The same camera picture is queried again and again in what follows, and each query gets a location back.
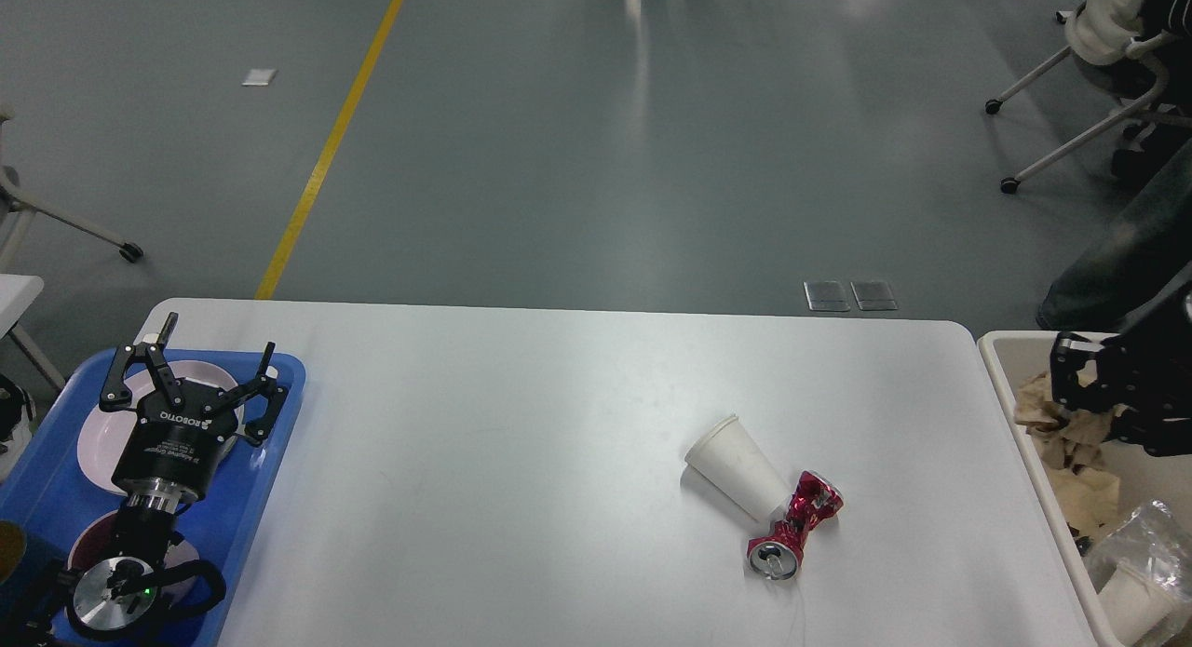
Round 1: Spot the foil small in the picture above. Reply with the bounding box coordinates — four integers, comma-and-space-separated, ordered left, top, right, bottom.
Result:
1085, 500, 1191, 646

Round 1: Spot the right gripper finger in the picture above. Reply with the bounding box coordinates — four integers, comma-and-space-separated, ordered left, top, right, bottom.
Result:
1049, 331, 1130, 415
1109, 410, 1177, 458

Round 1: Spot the pink plate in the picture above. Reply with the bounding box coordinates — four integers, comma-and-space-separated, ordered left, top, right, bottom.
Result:
76, 361, 237, 497

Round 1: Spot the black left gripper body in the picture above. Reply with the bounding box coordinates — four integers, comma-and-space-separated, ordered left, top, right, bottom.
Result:
112, 385, 236, 510

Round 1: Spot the green plate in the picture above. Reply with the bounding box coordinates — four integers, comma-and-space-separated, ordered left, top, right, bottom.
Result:
221, 386, 246, 461

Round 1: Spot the floor outlet plate right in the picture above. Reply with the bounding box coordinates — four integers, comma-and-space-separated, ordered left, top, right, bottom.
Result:
850, 279, 899, 312

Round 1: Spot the person in jeans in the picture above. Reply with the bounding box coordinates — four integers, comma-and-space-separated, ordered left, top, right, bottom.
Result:
1036, 143, 1191, 332

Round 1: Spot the white side table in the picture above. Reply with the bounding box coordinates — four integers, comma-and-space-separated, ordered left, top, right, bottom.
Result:
1, 273, 66, 394

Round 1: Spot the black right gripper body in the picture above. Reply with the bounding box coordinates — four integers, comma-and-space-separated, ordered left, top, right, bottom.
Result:
1123, 293, 1191, 456

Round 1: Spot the floor outlet plate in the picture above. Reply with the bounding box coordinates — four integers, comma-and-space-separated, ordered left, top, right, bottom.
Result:
803, 279, 851, 313
850, 279, 899, 312

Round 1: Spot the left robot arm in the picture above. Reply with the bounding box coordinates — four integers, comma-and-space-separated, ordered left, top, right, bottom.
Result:
4, 315, 305, 646

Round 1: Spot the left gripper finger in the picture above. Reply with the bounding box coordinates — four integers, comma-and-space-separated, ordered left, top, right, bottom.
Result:
98, 315, 184, 415
200, 343, 288, 452

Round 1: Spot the brown paper bag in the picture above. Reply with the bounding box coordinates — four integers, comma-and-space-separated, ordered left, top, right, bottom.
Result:
1047, 467, 1120, 542

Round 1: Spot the brown paper ball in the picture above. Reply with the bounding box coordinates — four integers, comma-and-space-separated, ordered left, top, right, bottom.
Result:
1013, 372, 1119, 473

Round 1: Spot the dark green mug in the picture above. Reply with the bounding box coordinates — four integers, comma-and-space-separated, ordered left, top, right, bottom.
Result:
1, 520, 66, 633

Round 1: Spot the pink mug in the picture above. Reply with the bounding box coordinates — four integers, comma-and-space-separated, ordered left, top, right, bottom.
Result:
66, 511, 199, 604

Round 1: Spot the blue plastic tray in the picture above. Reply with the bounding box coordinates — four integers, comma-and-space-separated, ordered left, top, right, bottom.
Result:
1, 347, 306, 646

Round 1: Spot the beige plastic bin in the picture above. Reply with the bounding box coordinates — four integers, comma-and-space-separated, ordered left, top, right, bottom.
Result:
977, 331, 1191, 646

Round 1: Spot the floor outlet plate left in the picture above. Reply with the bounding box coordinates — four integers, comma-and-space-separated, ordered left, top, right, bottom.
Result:
803, 279, 851, 313

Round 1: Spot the crushed red can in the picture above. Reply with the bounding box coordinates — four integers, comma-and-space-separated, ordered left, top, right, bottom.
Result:
749, 469, 846, 581

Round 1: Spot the office chair right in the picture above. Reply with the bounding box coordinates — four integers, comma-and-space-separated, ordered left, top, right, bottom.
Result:
985, 0, 1188, 195

